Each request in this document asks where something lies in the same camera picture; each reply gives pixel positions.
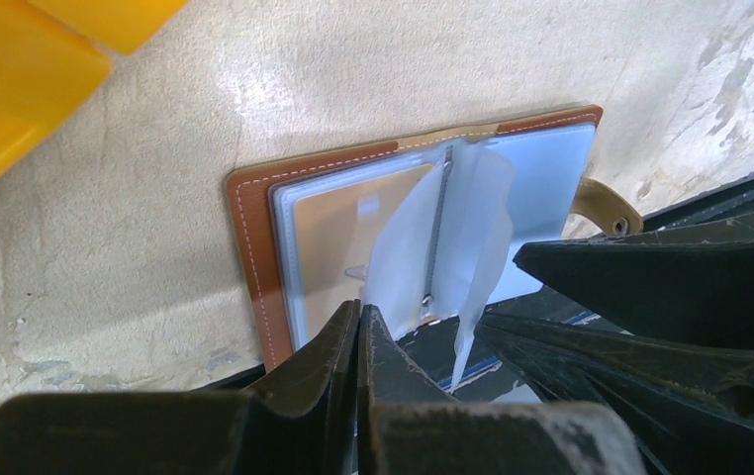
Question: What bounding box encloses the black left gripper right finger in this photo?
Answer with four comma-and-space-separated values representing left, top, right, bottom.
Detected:
357, 305, 645, 474

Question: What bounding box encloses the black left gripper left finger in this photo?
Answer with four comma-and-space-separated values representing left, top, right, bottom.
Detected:
0, 301, 361, 474

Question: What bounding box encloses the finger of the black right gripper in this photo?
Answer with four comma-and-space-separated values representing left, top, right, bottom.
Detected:
475, 314, 754, 474
515, 212, 754, 350

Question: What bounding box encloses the brown leather card holder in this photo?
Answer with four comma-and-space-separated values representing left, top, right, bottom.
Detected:
225, 104, 646, 372

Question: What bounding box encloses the yellow bin with silver cards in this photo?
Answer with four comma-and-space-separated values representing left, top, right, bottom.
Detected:
29, 0, 188, 54

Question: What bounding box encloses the yellow bin with black cards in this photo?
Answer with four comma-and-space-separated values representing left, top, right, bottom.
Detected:
0, 1, 110, 176

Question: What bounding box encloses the black metal base rail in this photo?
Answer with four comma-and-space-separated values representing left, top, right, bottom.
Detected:
399, 172, 754, 402

